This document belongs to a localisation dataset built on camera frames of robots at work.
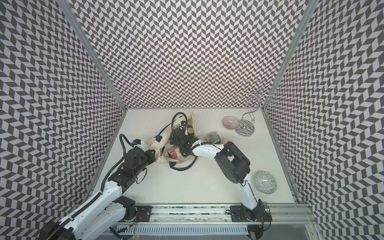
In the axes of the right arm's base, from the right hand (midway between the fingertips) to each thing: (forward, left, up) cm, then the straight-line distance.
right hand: (180, 137), depth 94 cm
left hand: (-12, +12, +4) cm, 18 cm away
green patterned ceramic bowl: (-26, -49, -7) cm, 56 cm away
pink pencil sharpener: (-2, -28, -1) cm, 28 cm away
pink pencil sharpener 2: (-11, +3, 0) cm, 11 cm away
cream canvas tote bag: (-9, +9, +8) cm, 15 cm away
